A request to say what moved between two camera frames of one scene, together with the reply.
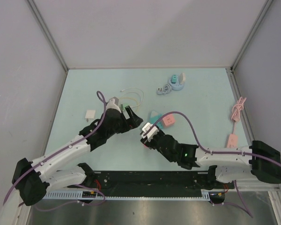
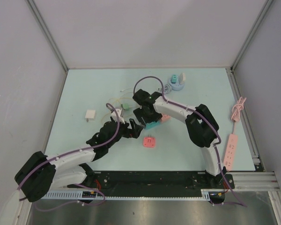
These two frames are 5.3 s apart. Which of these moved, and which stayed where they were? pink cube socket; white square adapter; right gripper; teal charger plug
Moved: pink cube socket; right gripper
Stayed: white square adapter; teal charger plug
